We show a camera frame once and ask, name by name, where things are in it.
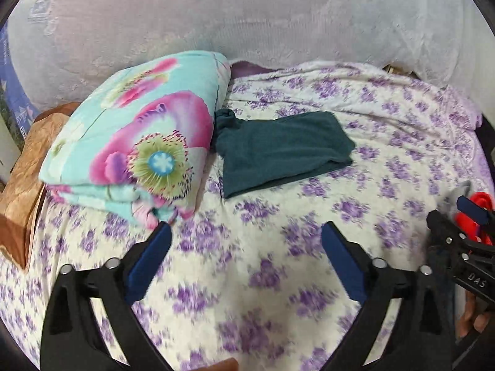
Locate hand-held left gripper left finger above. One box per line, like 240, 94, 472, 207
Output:
41, 222, 173, 371

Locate purple flowered white bedsheet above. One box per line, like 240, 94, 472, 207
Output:
0, 61, 495, 371

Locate brown satin pillow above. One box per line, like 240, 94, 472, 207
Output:
0, 102, 82, 271

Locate blue patterned cloth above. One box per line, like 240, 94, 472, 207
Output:
0, 27, 43, 132

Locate red plastic object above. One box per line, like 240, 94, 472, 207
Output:
458, 191, 495, 246

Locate white lace curtain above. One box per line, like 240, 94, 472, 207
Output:
8, 0, 495, 113

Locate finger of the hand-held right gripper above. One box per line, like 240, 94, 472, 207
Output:
426, 210, 470, 250
456, 195, 495, 228

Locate person's right hand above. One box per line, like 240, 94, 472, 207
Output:
455, 290, 492, 341

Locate dark teal pants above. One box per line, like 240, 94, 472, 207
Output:
211, 108, 356, 199

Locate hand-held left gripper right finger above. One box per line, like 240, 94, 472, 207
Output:
321, 221, 455, 371

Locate turquoise pink floral quilt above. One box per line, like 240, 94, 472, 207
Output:
39, 50, 233, 228

